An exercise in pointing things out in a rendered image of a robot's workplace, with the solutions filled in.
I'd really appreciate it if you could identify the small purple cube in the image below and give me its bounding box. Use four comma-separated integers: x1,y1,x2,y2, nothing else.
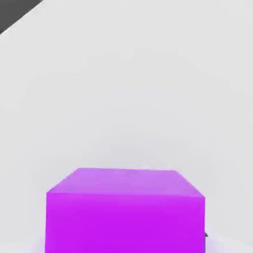
44,167,206,253

